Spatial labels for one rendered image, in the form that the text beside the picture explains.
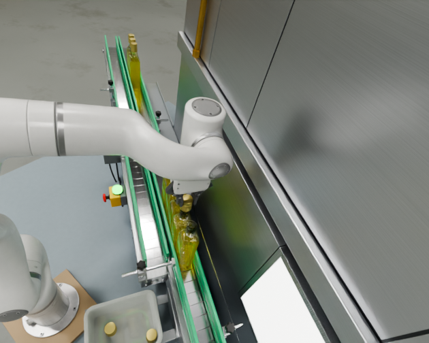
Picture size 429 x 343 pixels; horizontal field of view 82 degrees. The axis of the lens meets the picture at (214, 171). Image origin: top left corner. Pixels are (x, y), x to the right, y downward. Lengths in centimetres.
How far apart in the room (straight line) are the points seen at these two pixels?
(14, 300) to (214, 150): 64
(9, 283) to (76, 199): 77
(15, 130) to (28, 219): 109
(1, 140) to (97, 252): 95
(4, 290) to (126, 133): 53
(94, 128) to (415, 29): 45
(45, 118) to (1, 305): 54
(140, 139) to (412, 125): 39
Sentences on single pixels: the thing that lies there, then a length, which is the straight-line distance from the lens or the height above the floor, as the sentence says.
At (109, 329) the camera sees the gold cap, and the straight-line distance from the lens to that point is 100.
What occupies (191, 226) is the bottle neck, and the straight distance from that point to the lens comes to 77.
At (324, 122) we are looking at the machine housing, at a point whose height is 175.
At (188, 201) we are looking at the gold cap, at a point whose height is 137.
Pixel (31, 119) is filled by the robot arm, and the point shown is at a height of 169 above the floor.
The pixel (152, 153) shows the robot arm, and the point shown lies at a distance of 44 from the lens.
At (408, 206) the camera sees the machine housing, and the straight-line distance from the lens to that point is 40.
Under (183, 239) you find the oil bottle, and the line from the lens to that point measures 79.
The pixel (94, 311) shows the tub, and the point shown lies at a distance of 101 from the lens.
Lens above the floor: 196
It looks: 47 degrees down
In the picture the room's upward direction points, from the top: 17 degrees clockwise
